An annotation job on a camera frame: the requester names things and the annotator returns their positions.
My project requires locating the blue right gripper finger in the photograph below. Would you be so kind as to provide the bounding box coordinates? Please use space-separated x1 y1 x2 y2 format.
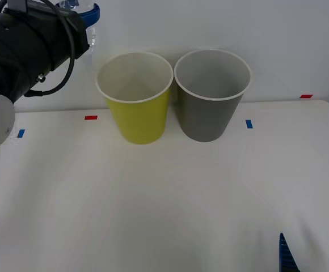
279 232 302 272

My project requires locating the yellow-green plastic waste bin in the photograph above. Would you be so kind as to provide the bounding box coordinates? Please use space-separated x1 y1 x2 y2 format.
96 51 174 146

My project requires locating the clear plastic bottle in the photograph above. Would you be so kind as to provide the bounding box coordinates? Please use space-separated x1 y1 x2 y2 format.
55 0 100 65

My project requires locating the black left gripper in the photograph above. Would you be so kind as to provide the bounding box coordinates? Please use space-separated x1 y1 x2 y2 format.
38 2 101 72

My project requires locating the grey plastic waste bin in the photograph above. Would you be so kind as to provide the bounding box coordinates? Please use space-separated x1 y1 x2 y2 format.
174 49 252 143

